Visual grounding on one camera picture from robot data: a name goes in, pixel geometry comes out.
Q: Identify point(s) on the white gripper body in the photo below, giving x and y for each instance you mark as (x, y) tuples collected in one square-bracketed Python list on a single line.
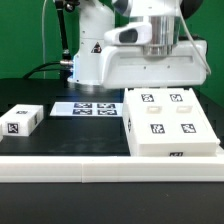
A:
[(127, 67)]

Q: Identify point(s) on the white L-shaped fence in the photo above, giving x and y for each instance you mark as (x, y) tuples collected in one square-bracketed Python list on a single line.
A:
[(112, 169)]

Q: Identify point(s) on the white cabinet top block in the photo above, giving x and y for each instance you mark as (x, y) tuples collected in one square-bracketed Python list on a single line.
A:
[(21, 120)]

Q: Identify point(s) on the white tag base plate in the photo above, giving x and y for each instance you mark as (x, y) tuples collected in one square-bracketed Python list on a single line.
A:
[(87, 109)]

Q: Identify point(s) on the black camera pole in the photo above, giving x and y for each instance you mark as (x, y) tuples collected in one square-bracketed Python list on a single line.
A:
[(61, 6)]

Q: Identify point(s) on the white cabinet body box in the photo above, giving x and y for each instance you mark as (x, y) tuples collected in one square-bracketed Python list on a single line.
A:
[(173, 148)]

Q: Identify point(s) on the white cabinet door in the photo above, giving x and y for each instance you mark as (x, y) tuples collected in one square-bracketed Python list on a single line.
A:
[(143, 118), (185, 120)]

